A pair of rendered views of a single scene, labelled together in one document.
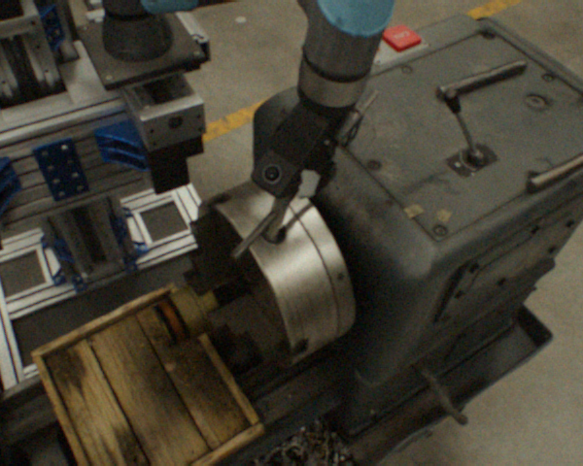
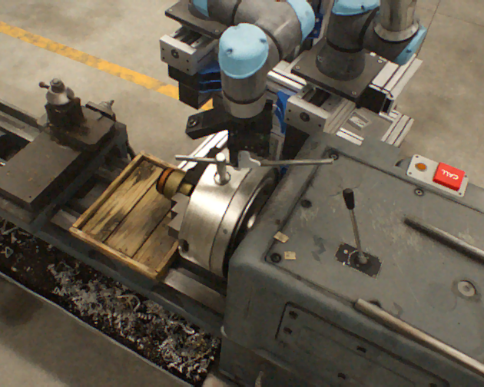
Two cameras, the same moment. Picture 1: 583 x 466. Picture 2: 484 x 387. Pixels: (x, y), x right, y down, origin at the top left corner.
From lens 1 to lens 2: 0.67 m
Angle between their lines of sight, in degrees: 36
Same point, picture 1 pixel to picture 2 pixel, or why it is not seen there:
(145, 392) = (148, 211)
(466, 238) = (280, 276)
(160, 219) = not seen: hidden behind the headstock
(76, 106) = (282, 72)
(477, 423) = not seen: outside the picture
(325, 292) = (211, 229)
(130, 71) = (311, 73)
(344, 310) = (216, 253)
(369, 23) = (227, 67)
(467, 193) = (322, 265)
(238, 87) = not seen: outside the picture
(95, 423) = (121, 199)
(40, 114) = not seen: hidden behind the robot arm
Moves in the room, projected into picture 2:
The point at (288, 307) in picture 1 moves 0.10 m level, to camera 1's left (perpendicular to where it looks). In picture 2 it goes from (188, 214) to (173, 183)
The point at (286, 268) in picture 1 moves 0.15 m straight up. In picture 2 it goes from (205, 196) to (205, 151)
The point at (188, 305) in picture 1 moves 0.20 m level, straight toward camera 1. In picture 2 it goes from (175, 178) to (110, 221)
